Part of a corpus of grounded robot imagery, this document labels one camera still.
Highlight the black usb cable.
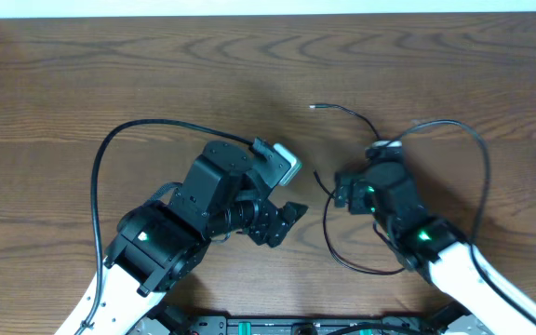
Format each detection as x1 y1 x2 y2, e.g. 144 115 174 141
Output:
308 102 407 276

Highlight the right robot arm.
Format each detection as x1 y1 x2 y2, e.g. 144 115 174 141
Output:
335 161 536 334

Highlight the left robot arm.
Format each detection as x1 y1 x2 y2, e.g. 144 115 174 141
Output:
58 139 308 334

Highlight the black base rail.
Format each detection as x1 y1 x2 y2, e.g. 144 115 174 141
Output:
131 303 490 335

